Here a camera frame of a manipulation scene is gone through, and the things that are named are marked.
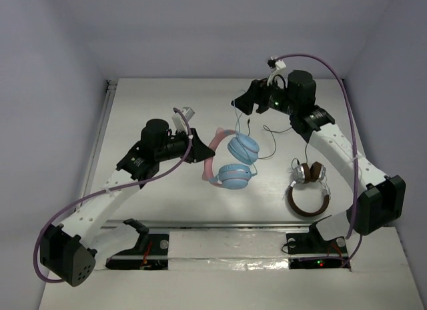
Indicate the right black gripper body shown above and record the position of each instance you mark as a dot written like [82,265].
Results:
[269,95]

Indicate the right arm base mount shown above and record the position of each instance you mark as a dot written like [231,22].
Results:
[309,250]

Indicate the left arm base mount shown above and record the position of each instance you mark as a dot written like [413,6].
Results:
[149,251]

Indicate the white foam front board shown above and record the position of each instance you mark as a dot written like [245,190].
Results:
[380,278]

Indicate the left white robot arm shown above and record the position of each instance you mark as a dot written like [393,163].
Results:
[69,246]

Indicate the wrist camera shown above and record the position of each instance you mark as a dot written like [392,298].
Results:
[277,66]
[182,117]

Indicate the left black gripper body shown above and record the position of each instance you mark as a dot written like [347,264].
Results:
[193,145]

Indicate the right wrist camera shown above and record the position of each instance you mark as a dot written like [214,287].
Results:
[277,66]

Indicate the brown silver headphones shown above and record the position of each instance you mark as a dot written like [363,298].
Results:
[308,194]

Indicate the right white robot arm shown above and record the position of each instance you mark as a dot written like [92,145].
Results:
[380,197]

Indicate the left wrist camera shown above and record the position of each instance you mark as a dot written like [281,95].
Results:
[182,117]

